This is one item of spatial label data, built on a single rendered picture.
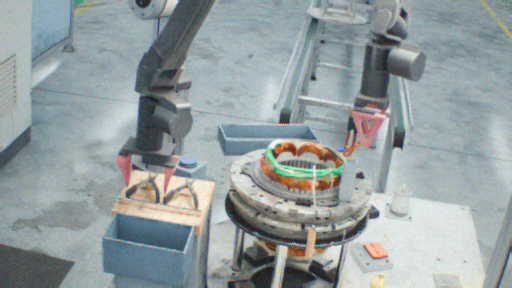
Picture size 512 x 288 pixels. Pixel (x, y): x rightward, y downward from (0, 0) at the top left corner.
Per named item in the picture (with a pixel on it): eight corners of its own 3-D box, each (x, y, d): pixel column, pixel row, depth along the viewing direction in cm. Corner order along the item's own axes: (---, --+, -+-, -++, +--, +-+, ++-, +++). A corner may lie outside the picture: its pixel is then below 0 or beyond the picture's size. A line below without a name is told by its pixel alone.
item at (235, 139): (295, 215, 208) (308, 124, 197) (304, 234, 199) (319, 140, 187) (210, 216, 202) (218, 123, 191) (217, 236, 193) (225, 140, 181)
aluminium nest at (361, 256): (392, 268, 185) (394, 261, 184) (363, 272, 182) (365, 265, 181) (375, 246, 195) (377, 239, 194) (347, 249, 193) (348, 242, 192)
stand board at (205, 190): (199, 236, 143) (200, 226, 142) (111, 220, 144) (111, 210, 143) (214, 191, 161) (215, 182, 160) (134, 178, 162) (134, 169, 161)
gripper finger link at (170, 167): (172, 201, 145) (175, 159, 142) (139, 195, 145) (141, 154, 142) (178, 187, 151) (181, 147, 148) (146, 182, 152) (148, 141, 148)
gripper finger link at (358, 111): (382, 142, 146) (389, 99, 143) (379, 153, 139) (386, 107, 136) (351, 137, 147) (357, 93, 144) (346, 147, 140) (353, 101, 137)
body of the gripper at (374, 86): (389, 100, 147) (393, 66, 145) (385, 112, 138) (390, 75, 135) (359, 94, 148) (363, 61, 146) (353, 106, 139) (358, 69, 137)
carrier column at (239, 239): (240, 275, 173) (248, 202, 164) (230, 273, 173) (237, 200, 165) (241, 269, 175) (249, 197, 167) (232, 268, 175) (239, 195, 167)
